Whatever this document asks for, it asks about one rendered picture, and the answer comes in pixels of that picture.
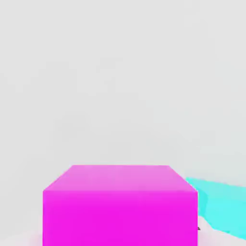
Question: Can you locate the small magenta cube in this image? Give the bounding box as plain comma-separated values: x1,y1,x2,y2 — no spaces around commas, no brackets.
42,164,199,246

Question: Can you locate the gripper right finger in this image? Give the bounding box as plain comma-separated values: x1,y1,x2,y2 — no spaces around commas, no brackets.
197,216,246,246

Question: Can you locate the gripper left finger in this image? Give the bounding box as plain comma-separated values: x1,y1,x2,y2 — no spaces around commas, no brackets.
0,229,43,246

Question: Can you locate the small cyan cube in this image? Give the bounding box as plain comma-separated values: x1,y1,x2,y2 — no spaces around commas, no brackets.
185,177,246,241

